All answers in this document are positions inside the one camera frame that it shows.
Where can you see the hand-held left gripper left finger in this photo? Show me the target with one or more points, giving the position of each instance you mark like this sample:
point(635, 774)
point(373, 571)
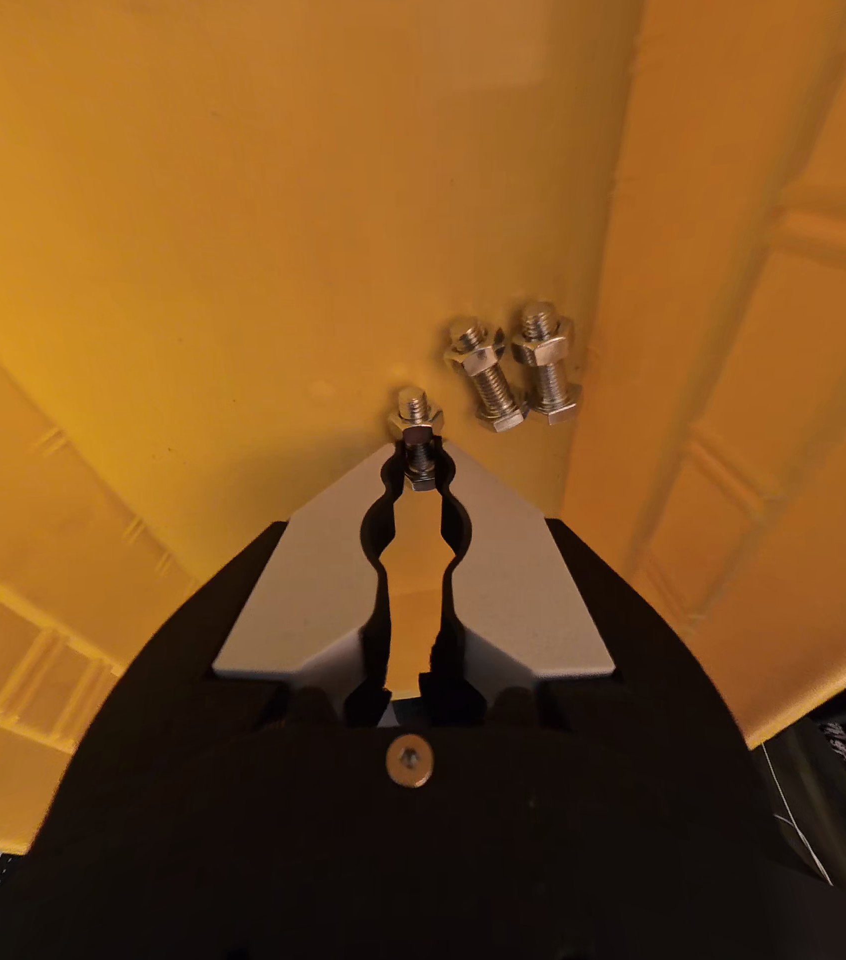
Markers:
point(303, 600)

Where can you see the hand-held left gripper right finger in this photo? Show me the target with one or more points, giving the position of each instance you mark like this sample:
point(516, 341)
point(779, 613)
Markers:
point(528, 600)

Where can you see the steel hex bolt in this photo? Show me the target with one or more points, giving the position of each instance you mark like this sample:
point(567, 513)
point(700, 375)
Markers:
point(549, 382)
point(419, 478)
point(490, 386)

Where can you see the steel hex nut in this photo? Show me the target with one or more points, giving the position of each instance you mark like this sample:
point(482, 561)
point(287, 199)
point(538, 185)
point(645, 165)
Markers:
point(417, 433)
point(479, 364)
point(546, 351)

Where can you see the yellow plastic bin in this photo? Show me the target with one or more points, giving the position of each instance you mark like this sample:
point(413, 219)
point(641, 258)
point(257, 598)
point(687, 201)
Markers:
point(242, 225)

